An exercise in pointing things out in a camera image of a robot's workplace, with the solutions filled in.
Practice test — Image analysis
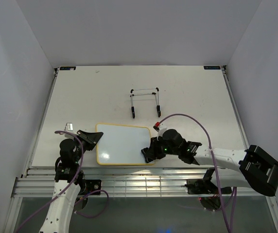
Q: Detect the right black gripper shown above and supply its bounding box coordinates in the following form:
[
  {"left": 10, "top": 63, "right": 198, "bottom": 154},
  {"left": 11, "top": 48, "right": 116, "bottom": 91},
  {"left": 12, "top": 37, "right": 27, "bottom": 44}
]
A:
[{"left": 145, "top": 135, "right": 180, "bottom": 160}]

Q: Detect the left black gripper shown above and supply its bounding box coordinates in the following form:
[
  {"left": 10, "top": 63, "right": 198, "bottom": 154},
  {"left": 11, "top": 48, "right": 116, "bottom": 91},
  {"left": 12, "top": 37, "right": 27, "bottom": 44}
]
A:
[{"left": 73, "top": 130, "right": 104, "bottom": 163}]

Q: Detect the yellow framed whiteboard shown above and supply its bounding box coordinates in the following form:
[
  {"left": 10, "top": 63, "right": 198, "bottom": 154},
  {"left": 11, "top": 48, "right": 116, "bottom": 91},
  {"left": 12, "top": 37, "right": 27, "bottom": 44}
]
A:
[{"left": 96, "top": 123, "right": 155, "bottom": 166}]

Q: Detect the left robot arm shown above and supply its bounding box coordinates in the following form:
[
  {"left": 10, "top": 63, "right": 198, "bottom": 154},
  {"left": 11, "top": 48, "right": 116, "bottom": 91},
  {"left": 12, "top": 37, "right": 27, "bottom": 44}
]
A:
[{"left": 39, "top": 130, "right": 107, "bottom": 233}]

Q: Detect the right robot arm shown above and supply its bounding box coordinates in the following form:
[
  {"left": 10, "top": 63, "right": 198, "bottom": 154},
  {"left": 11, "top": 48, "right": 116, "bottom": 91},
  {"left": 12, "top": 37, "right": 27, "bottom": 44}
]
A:
[{"left": 141, "top": 129, "right": 278, "bottom": 197}]

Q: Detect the left blue corner label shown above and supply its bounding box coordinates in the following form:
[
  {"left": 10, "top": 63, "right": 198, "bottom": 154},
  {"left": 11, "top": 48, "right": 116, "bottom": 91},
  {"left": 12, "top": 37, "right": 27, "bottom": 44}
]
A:
[{"left": 59, "top": 67, "right": 76, "bottom": 70}]

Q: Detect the blue corner label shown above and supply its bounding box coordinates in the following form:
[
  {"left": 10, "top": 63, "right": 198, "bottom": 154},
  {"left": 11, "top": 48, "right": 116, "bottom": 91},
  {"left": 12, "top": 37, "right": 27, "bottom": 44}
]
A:
[
  {"left": 203, "top": 66, "right": 221, "bottom": 70},
  {"left": 59, "top": 67, "right": 76, "bottom": 70}
]

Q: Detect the right blue corner label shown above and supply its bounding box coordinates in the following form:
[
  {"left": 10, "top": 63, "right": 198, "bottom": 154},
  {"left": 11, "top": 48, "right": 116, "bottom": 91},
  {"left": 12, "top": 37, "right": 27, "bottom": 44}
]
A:
[{"left": 203, "top": 66, "right": 221, "bottom": 70}]

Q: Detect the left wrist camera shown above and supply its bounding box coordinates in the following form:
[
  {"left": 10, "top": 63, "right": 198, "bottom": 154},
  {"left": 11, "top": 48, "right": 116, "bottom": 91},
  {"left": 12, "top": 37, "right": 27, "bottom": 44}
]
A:
[{"left": 63, "top": 122, "right": 74, "bottom": 138}]

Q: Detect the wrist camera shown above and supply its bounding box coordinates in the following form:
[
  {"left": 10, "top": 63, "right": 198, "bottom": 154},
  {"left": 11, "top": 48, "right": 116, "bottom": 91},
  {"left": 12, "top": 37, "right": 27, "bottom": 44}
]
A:
[
  {"left": 153, "top": 122, "right": 167, "bottom": 137},
  {"left": 63, "top": 122, "right": 74, "bottom": 138}
]

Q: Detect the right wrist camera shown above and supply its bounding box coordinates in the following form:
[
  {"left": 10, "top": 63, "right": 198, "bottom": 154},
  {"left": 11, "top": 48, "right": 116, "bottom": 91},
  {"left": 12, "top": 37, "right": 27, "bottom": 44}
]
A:
[{"left": 153, "top": 122, "right": 167, "bottom": 137}]

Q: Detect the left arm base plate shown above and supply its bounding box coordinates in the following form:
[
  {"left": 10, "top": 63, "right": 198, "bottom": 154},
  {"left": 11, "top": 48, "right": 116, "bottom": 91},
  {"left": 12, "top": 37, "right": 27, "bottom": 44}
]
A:
[{"left": 79, "top": 180, "right": 102, "bottom": 196}]

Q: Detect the wire whiteboard stand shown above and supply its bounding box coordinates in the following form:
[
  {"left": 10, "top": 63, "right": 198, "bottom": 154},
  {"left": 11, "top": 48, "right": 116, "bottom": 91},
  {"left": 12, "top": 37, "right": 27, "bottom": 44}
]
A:
[{"left": 130, "top": 87, "right": 161, "bottom": 119}]

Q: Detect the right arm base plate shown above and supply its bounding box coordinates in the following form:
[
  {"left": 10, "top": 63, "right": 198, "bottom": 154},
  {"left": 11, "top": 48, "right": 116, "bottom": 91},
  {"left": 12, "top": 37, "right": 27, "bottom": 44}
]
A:
[{"left": 185, "top": 179, "right": 219, "bottom": 195}]

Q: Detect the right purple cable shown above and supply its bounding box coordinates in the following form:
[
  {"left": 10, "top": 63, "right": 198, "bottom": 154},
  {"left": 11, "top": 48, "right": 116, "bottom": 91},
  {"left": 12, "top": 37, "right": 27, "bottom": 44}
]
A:
[{"left": 158, "top": 113, "right": 238, "bottom": 233}]

